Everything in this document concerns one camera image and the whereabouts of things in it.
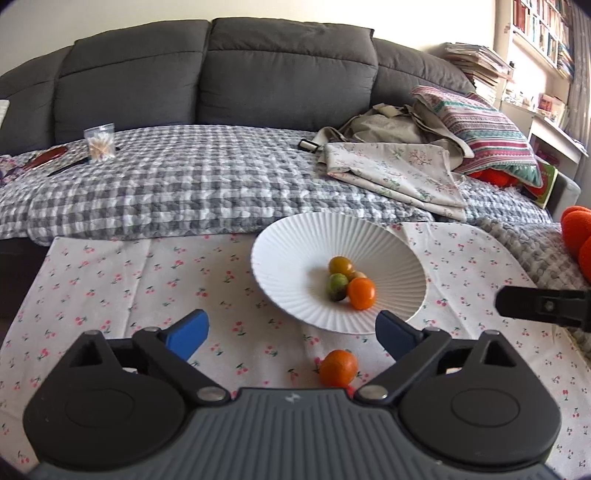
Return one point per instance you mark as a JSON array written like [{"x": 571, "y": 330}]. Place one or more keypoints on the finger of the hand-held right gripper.
[{"x": 521, "y": 302}]

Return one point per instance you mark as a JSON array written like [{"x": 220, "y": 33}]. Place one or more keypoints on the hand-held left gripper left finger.
[{"x": 188, "y": 336}]

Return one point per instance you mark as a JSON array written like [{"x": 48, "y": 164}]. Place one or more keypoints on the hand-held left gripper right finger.
[{"x": 392, "y": 336}]

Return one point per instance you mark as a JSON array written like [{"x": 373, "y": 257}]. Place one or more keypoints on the orange mandarin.
[
  {"x": 361, "y": 294},
  {"x": 339, "y": 368}
]

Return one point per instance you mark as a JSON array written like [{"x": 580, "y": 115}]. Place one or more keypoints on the white ribbed plate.
[{"x": 295, "y": 258}]

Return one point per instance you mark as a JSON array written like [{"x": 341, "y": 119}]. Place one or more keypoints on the small tan fruit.
[{"x": 359, "y": 275}]

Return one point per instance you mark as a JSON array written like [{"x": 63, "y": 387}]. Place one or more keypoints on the cherry print tablecloth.
[{"x": 138, "y": 286}]

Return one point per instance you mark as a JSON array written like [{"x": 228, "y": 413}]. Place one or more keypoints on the green and brown fruit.
[{"x": 337, "y": 286}]

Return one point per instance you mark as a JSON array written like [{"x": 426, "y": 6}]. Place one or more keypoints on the yellow-orange tomato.
[{"x": 340, "y": 265}]

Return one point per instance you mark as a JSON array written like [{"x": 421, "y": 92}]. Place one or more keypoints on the orange plush toy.
[{"x": 578, "y": 230}]

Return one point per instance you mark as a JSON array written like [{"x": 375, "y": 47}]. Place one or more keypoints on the green picture book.
[{"x": 545, "y": 184}]

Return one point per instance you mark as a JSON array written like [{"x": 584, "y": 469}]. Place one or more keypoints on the red plush cushion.
[{"x": 496, "y": 177}]

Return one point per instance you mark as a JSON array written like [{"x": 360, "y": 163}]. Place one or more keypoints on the grey checked blanket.
[{"x": 184, "y": 184}]

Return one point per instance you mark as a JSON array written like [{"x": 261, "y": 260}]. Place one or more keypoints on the floral print cloth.
[{"x": 397, "y": 173}]

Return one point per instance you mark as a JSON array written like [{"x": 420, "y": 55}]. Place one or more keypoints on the striped patterned pillow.
[{"x": 485, "y": 127}]

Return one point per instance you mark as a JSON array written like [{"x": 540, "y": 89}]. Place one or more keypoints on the white shelf unit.
[{"x": 549, "y": 124}]

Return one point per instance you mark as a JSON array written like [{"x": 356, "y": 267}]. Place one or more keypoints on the clear plastic snack bag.
[{"x": 99, "y": 143}]

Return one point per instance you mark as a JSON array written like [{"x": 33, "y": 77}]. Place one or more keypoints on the beige fabric bag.
[{"x": 392, "y": 122}]

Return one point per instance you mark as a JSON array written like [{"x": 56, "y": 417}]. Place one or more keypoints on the red flat object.
[{"x": 46, "y": 157}]

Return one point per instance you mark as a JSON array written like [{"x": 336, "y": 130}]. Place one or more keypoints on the grey curtain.
[{"x": 579, "y": 74}]

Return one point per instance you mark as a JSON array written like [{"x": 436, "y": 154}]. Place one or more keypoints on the stack of magazines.
[{"x": 480, "y": 69}]

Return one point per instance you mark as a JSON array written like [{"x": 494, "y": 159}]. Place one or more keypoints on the dark grey sofa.
[{"x": 231, "y": 74}]

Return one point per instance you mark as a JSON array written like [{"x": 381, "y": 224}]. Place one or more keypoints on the row of shelf books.
[{"x": 545, "y": 27}]

